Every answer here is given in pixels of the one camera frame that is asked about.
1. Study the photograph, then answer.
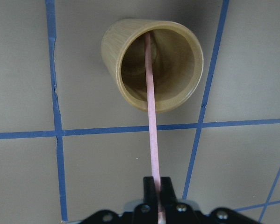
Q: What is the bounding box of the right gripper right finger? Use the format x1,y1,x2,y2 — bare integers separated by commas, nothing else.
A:
160,177,177,208

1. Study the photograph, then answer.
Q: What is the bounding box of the pink chopstick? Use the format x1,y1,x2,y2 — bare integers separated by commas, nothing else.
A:
144,32,165,224

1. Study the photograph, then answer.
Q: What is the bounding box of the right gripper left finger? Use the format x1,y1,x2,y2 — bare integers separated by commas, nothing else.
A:
143,176,158,210

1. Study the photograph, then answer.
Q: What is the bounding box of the bamboo cylinder holder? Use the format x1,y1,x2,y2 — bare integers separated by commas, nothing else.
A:
101,19,204,113

